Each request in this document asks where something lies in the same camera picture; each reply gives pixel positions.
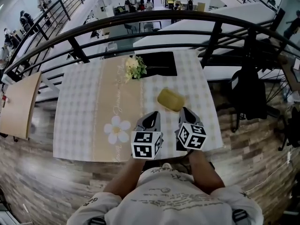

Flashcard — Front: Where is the yellow artificial flower bouquet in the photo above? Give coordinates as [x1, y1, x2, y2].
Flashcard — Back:
[124, 55, 149, 83]

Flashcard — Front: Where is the black placemat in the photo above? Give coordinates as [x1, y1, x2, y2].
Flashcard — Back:
[134, 51, 178, 80]

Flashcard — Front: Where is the wooden desk with wire legs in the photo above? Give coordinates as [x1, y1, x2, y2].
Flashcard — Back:
[278, 54, 300, 93]

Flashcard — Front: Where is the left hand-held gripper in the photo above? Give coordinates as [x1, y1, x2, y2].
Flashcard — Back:
[130, 111, 164, 160]

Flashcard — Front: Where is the yellow sponge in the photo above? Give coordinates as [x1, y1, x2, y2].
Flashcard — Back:
[156, 88, 186, 113]

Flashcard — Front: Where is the person's left forearm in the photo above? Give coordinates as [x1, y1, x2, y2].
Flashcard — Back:
[103, 157, 146, 199]

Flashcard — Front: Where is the open laptop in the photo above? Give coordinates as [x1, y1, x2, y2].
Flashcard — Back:
[292, 57, 300, 84]

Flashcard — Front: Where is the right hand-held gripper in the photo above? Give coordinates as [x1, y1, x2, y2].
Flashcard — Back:
[175, 106, 208, 152]

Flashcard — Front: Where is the checkered tablecloth with flower print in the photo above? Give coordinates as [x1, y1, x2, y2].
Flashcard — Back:
[52, 50, 225, 163]

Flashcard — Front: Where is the person's white printed shirt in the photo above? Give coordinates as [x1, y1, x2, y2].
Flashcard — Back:
[66, 164, 264, 225]

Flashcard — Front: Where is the distant black metal railing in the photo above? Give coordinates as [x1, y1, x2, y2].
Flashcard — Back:
[9, 0, 99, 56]

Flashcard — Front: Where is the light wooden table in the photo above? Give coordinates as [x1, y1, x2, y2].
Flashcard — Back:
[0, 71, 43, 140]

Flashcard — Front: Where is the person's right forearm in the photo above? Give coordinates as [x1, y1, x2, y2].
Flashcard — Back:
[187, 150, 226, 195]

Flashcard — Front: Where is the black mesh office chair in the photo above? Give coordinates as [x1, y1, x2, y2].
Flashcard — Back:
[228, 64, 281, 134]

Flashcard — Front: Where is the white floor cable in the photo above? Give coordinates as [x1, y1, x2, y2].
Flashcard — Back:
[243, 151, 294, 194]

